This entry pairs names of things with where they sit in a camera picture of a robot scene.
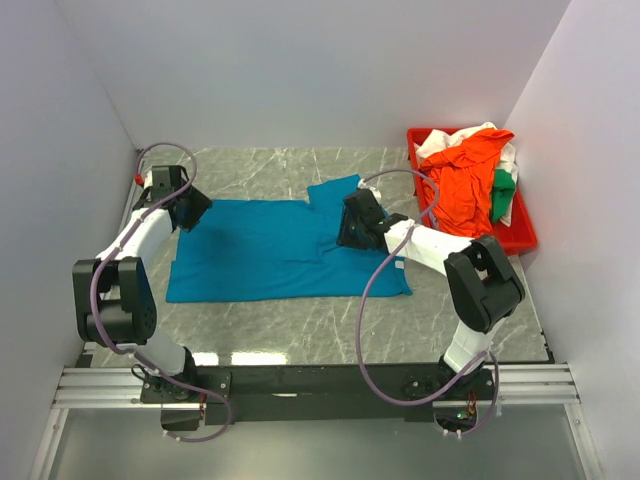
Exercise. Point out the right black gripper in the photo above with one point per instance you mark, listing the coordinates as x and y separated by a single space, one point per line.
344 237

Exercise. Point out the orange t shirt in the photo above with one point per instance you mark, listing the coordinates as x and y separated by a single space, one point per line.
465 185

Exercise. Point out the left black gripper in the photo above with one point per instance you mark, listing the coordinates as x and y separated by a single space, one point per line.
200 205

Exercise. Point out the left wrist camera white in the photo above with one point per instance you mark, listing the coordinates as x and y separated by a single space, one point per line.
143 180

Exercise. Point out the blue t shirt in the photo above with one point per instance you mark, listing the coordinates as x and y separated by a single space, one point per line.
254 250

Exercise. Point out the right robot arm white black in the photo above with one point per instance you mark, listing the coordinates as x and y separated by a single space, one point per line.
483 285

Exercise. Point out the aluminium rail frame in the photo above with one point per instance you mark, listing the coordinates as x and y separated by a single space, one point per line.
97 429

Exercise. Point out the green t shirt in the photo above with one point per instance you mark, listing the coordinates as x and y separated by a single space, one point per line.
502 194

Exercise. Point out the white t shirt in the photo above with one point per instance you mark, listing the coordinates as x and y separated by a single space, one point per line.
450 137

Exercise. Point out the red plastic bin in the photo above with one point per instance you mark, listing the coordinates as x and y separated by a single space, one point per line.
517 238

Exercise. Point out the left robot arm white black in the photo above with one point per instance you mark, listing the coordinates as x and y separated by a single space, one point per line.
113 298

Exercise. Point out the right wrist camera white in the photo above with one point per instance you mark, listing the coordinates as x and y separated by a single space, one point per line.
362 185

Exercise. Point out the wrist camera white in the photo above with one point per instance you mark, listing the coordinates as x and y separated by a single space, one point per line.
143 180
362 185

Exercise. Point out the black base beam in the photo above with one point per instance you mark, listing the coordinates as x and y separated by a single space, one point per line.
315 392

